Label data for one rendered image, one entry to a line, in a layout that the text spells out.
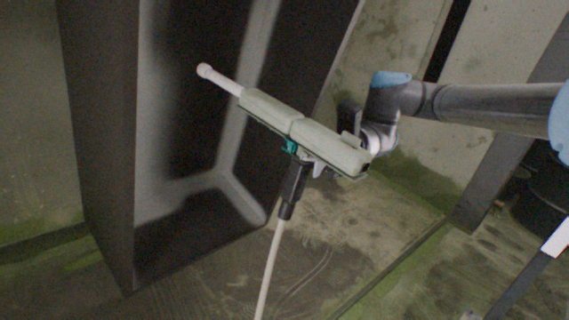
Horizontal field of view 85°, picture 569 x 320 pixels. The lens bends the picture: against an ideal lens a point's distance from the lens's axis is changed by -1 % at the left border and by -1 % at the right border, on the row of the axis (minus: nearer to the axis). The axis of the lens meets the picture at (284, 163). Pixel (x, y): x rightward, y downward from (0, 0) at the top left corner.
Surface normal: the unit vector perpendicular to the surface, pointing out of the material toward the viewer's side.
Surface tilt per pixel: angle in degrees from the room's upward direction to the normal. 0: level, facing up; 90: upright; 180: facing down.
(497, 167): 90
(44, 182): 57
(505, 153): 90
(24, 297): 0
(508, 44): 90
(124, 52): 102
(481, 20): 90
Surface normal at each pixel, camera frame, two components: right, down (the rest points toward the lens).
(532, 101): -0.93, -0.33
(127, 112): 0.65, 0.62
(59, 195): 0.64, -0.07
